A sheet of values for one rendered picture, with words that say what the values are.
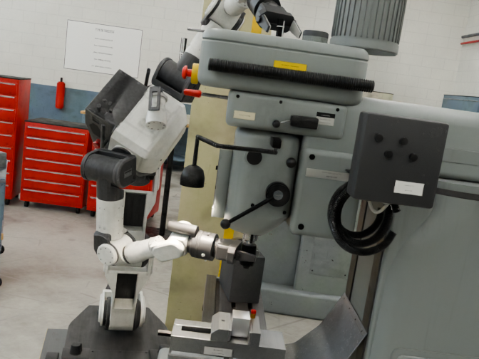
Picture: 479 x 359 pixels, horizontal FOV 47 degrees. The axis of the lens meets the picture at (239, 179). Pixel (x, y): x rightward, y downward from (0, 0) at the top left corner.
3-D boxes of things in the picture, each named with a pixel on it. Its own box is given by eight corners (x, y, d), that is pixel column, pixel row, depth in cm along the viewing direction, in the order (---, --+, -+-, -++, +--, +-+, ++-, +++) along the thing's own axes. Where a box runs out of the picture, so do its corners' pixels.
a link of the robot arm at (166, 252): (185, 256, 173) (152, 266, 180) (195, 238, 181) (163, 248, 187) (174, 241, 171) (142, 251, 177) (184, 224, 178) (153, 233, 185)
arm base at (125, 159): (83, 189, 186) (75, 162, 179) (104, 167, 195) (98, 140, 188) (122, 198, 181) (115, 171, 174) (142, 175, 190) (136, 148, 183)
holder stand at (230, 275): (228, 302, 211) (235, 252, 208) (218, 281, 232) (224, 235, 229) (259, 303, 214) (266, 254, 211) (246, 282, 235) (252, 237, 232)
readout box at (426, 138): (353, 200, 132) (368, 112, 128) (345, 192, 141) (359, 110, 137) (435, 211, 133) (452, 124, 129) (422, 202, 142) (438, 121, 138)
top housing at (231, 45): (194, 85, 151) (202, 24, 148) (199, 84, 177) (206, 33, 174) (363, 107, 153) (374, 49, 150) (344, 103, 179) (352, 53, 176)
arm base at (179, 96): (154, 92, 209) (145, 81, 198) (172, 65, 210) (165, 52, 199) (186, 111, 206) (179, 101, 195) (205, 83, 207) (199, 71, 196)
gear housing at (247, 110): (224, 125, 154) (229, 89, 152) (224, 119, 178) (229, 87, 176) (343, 141, 155) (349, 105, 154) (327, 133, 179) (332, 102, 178)
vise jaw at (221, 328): (209, 340, 164) (212, 328, 163) (211, 322, 176) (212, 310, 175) (229, 342, 164) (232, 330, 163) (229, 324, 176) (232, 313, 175)
